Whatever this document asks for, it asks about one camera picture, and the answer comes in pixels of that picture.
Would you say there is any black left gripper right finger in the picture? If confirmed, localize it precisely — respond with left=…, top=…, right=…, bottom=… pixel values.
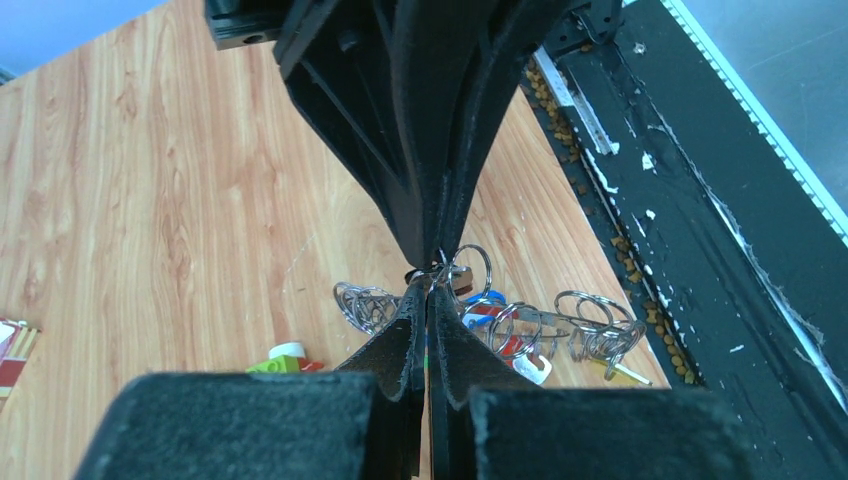
left=427, top=287, right=752, bottom=479

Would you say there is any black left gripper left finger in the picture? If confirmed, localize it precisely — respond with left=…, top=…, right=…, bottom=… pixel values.
left=76, top=283, right=426, bottom=479

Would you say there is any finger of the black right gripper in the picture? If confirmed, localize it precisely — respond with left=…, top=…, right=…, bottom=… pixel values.
left=390, top=1, right=577, bottom=255

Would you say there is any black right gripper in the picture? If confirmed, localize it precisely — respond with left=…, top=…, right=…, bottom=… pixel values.
left=204, top=0, right=438, bottom=265

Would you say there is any red key tag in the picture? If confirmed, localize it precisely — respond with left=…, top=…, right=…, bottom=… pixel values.
left=500, top=335, right=553, bottom=385

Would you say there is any blue key tag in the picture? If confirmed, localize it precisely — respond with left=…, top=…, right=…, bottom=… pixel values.
left=460, top=290, right=507, bottom=330

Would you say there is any chain of metal keyrings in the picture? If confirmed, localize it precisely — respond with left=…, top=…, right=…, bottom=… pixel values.
left=332, top=243, right=647, bottom=382

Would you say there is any key with black tag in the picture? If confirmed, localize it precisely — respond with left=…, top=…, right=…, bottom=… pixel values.
left=404, top=266, right=474, bottom=296

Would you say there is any red toy brick car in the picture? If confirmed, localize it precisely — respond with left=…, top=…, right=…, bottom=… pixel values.
left=246, top=341, right=325, bottom=374

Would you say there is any red patterned card box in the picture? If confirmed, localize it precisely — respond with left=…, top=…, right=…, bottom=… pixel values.
left=1, top=318, right=41, bottom=406

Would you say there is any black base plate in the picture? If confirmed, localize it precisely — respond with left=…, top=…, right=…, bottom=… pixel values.
left=530, top=1, right=847, bottom=479

